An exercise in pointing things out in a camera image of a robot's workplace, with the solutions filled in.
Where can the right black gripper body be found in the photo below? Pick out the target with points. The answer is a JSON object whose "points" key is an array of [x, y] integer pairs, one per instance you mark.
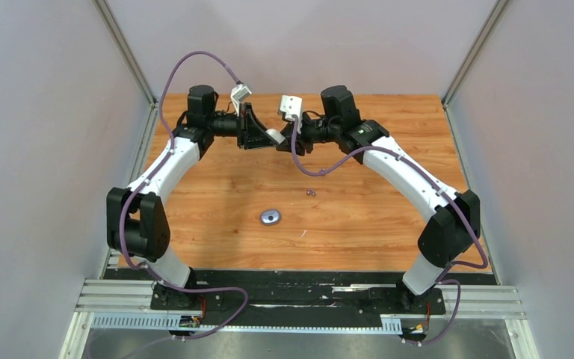
{"points": [[321, 129]]}

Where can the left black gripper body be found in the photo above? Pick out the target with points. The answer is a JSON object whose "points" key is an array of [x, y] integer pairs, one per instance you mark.
{"points": [[242, 127]]}

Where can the purple earbud charging case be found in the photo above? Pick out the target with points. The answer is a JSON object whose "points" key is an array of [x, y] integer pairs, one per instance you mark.
{"points": [[270, 217]]}

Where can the white earbud charging case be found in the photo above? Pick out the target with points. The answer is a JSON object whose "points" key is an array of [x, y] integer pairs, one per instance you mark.
{"points": [[276, 136]]}

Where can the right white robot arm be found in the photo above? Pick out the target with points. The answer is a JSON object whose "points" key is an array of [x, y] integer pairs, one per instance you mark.
{"points": [[452, 217]]}

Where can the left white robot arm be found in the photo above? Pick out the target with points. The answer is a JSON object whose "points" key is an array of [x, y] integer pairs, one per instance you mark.
{"points": [[137, 225]]}

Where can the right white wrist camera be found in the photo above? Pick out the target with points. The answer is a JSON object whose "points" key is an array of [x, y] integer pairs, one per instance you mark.
{"points": [[291, 109]]}

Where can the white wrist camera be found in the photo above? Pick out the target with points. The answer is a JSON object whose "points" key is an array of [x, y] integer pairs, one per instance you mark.
{"points": [[238, 94], [291, 109]]}

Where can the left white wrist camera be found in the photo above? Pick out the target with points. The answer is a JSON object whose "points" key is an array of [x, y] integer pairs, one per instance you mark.
{"points": [[238, 94]]}

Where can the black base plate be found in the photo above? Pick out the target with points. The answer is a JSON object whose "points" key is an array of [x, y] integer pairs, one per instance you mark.
{"points": [[305, 299]]}

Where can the aluminium frame rail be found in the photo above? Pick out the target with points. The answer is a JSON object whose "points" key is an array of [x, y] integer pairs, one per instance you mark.
{"points": [[122, 304]]}

